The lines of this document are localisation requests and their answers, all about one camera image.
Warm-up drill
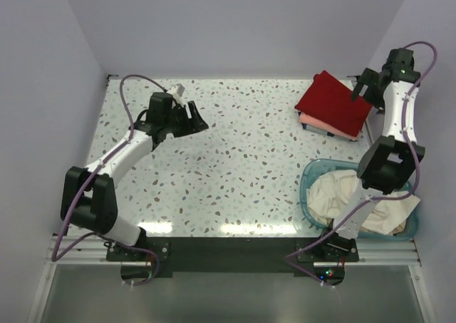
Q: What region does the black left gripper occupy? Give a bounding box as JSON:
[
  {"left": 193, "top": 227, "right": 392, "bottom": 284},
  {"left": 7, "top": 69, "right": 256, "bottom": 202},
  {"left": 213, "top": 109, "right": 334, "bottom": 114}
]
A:
[{"left": 163, "top": 101, "right": 208, "bottom": 138}]

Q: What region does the red t shirt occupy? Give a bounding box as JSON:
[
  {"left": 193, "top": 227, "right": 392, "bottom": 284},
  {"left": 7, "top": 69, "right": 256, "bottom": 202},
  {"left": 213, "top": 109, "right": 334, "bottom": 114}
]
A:
[{"left": 294, "top": 71, "right": 372, "bottom": 135}]

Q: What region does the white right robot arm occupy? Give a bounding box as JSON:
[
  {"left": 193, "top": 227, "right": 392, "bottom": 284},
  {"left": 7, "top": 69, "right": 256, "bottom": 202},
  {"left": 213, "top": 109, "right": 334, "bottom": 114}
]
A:
[{"left": 317, "top": 48, "right": 425, "bottom": 261}]

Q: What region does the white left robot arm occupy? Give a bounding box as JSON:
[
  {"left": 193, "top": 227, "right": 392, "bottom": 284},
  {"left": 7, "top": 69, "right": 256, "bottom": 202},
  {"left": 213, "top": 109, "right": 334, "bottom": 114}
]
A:
[{"left": 61, "top": 93, "right": 209, "bottom": 260}]

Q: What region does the folded salmon pink t shirt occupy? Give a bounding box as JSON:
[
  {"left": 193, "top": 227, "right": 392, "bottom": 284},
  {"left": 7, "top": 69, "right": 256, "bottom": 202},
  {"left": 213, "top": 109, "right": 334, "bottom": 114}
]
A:
[{"left": 299, "top": 113, "right": 361, "bottom": 141}]

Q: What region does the folded blue t shirt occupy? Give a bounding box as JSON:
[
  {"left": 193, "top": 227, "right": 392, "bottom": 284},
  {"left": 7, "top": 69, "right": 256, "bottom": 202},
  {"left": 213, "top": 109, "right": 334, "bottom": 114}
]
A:
[{"left": 301, "top": 123, "right": 358, "bottom": 142}]

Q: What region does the teal plastic laundry basket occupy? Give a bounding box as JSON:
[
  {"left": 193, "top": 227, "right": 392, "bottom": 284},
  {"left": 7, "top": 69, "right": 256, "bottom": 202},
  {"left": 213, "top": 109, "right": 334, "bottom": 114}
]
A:
[{"left": 300, "top": 159, "right": 420, "bottom": 241}]

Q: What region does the cream t shirt in basket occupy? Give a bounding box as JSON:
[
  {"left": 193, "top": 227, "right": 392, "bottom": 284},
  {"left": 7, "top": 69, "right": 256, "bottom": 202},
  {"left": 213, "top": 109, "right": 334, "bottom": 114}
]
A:
[{"left": 306, "top": 170, "right": 420, "bottom": 235}]

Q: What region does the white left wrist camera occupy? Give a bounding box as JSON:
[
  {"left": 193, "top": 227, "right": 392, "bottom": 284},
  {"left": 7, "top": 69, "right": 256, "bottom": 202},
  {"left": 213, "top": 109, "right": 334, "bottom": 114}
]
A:
[{"left": 167, "top": 83, "right": 186, "bottom": 107}]

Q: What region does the aluminium frame rail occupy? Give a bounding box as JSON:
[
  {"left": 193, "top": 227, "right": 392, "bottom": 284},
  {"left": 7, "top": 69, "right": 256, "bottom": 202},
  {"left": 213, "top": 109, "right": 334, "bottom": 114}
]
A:
[{"left": 58, "top": 237, "right": 421, "bottom": 266}]

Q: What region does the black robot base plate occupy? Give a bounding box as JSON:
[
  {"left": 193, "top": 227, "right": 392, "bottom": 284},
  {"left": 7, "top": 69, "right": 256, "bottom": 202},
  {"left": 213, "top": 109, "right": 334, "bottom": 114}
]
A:
[{"left": 104, "top": 235, "right": 359, "bottom": 284}]

